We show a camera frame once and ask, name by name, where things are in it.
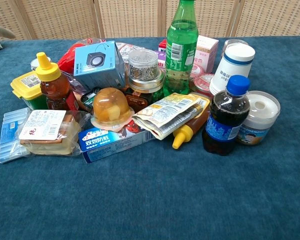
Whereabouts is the glass jar with metal lid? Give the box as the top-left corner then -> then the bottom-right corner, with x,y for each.
126,67 -> 166,104

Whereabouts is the clear jar of paper clips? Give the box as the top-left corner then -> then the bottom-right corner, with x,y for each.
127,48 -> 159,82

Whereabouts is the round clear-lid tub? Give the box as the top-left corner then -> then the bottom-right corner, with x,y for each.
236,90 -> 281,146

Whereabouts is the yellow lid green container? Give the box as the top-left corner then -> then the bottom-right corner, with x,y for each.
10,70 -> 49,110

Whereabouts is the folded yellow white snack pouch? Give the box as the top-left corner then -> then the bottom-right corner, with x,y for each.
131,92 -> 208,141

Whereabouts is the dark brown sauce packet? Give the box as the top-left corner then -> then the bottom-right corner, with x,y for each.
124,89 -> 155,113

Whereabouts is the lying honey bottle yellow nozzle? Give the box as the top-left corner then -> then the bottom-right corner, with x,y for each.
171,91 -> 211,150

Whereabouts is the fruit jelly cup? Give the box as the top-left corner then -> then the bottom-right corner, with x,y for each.
90,87 -> 136,133

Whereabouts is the blue toothpaste box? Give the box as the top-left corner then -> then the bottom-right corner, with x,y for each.
78,126 -> 156,165

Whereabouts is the purple small box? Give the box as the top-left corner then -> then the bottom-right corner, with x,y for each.
154,49 -> 167,69

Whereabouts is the round red white lidded cup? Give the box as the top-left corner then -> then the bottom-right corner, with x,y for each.
189,72 -> 215,99

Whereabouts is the small toy car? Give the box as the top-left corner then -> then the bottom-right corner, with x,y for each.
80,86 -> 102,104

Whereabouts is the blue velvet tablecloth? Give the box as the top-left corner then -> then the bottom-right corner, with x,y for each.
0,35 -> 300,240

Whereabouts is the red and white small box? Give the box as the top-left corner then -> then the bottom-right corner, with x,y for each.
158,38 -> 168,53

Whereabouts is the green plastic soda bottle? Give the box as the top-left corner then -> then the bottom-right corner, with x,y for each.
162,0 -> 199,98

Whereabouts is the cola bottle with blue cap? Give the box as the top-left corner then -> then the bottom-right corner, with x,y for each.
201,74 -> 251,156

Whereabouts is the light blue speaker box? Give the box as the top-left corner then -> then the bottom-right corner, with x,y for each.
73,40 -> 126,92

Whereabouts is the pink and white carton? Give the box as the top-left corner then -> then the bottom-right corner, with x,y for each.
192,34 -> 220,74

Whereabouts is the stack of white paper cups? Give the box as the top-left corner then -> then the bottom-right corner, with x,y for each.
209,42 -> 256,96

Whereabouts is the wrapped sandwich with white label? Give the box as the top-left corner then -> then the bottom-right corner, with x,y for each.
18,109 -> 91,157

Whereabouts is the honey bottle with yellow cap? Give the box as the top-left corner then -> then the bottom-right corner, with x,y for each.
35,51 -> 73,111

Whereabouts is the woven folding screen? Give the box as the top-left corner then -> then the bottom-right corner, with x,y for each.
0,0 -> 300,41

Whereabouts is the red plastic snack bag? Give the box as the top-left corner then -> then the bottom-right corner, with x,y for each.
57,37 -> 106,75

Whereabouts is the pale blue plastic pack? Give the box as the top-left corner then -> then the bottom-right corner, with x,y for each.
0,107 -> 32,164

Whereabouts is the grey plush toy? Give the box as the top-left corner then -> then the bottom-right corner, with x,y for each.
0,22 -> 16,41

